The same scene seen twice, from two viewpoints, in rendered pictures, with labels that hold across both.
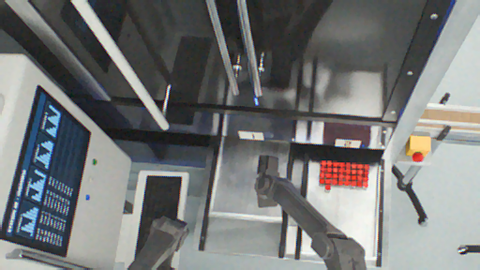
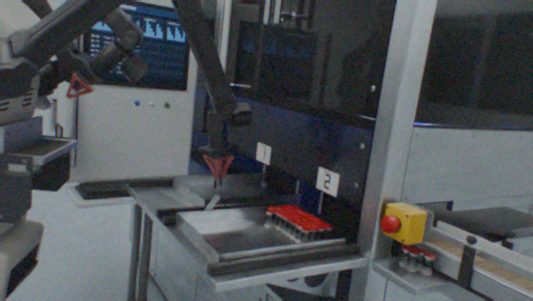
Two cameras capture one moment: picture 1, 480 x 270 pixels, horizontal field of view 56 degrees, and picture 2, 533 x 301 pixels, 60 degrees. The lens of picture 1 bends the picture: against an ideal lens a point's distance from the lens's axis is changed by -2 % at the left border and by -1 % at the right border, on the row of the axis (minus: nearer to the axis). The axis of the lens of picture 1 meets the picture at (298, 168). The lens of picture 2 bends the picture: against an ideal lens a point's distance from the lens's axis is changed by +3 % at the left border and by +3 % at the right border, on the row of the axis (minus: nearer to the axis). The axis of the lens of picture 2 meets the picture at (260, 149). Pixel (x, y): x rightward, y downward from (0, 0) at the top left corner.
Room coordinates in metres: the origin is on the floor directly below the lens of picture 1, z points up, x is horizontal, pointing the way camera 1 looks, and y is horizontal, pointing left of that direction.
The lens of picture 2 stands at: (-0.28, -0.99, 1.31)
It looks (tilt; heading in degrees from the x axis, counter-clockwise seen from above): 11 degrees down; 52
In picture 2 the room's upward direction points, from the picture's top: 7 degrees clockwise
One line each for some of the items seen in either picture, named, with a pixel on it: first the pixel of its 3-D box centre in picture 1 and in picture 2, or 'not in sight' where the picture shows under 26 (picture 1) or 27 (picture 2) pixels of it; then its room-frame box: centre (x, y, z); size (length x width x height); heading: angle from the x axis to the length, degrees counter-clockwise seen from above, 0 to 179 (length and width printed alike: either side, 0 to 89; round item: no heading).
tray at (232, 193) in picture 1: (251, 171); (236, 190); (0.54, 0.18, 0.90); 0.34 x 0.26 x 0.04; 174
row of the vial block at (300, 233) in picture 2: (343, 184); (287, 225); (0.48, -0.16, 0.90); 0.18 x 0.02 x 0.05; 84
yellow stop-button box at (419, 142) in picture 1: (417, 144); (405, 222); (0.60, -0.42, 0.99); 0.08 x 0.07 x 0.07; 174
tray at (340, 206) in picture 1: (341, 208); (258, 231); (0.39, -0.15, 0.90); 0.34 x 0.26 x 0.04; 174
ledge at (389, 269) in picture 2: (413, 147); (415, 274); (0.64, -0.44, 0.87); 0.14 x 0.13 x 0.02; 174
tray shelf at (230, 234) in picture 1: (295, 195); (240, 216); (0.45, 0.01, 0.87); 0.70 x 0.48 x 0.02; 84
